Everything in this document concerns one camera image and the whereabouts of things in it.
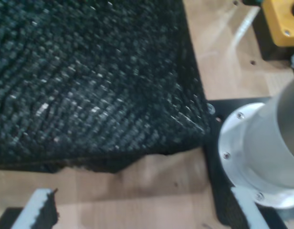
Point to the black mounting plate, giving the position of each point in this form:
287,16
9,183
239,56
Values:
213,167

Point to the black bubble wrap mat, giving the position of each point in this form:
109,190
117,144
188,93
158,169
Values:
89,71

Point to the yellow emergency stop box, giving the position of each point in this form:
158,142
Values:
280,23

